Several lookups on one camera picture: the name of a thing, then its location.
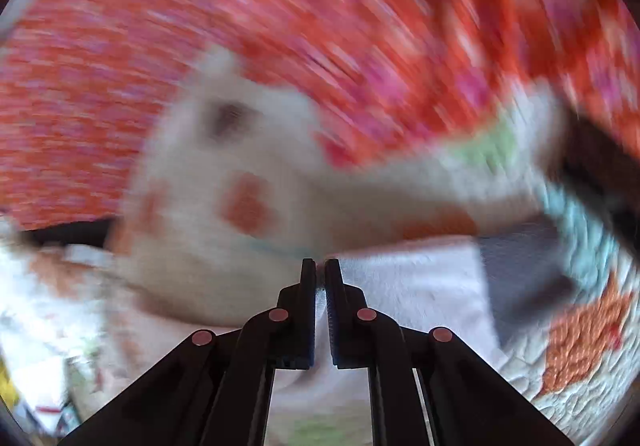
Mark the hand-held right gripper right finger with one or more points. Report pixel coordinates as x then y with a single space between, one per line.
334 326

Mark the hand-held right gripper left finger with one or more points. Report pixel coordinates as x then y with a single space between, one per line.
309 326

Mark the pale pink garment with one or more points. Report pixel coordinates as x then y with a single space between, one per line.
420 301

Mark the quilted bedspread with hearts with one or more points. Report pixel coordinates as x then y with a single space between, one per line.
585 341

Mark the dark object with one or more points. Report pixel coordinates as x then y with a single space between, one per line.
600 161

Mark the orange pink patterned pillow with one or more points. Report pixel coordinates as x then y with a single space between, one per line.
150 51

